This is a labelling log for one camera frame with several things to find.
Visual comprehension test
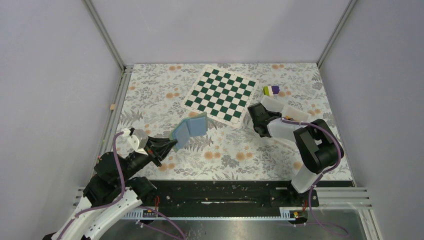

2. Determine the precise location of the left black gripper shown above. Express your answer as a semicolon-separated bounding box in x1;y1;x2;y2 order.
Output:
118;135;179;183

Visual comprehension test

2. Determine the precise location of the green leather card holder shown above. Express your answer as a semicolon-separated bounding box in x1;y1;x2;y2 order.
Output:
169;112;214;152

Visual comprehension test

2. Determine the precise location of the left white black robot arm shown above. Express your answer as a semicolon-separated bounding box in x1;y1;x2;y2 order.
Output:
43;135;177;240

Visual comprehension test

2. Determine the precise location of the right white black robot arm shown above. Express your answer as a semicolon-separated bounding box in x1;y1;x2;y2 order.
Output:
247;103;344;206

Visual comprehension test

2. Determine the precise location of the clear plastic compartment tray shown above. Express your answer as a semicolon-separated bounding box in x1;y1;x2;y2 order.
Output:
260;95;312;148

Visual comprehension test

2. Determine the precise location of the green purple toy block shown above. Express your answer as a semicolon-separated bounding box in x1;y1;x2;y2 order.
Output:
262;85;280;97

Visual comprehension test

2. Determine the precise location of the green white chessboard mat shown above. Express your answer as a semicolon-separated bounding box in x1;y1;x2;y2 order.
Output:
180;64;259;128

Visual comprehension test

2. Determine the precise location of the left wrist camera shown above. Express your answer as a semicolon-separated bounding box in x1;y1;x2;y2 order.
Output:
122;127;149;156

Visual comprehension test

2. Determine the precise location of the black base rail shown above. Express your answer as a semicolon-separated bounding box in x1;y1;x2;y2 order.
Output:
92;178;342;220

